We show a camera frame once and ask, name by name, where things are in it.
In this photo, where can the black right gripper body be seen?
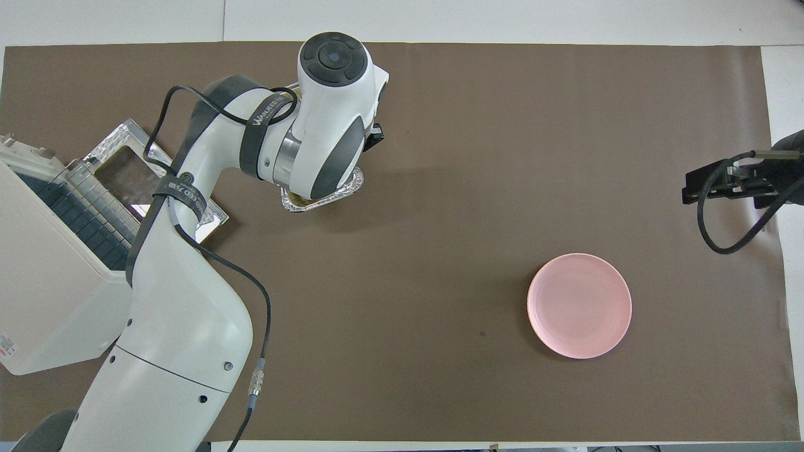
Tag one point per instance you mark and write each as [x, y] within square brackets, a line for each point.
[782, 169]

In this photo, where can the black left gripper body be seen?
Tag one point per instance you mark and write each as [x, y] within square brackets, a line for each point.
[375, 138]

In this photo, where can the aluminium foil tray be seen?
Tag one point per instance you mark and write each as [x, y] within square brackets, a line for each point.
[348, 188]

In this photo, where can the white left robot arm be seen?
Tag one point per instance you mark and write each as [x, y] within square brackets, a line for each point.
[188, 326]

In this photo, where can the glass oven door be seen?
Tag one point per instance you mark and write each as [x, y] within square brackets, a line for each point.
[129, 182]

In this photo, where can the cream toaster oven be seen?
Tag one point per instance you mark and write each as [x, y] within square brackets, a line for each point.
[50, 295]

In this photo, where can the brown table mat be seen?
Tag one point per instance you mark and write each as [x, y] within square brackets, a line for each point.
[471, 188]

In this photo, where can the pink round plate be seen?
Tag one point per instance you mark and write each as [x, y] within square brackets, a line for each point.
[578, 307]

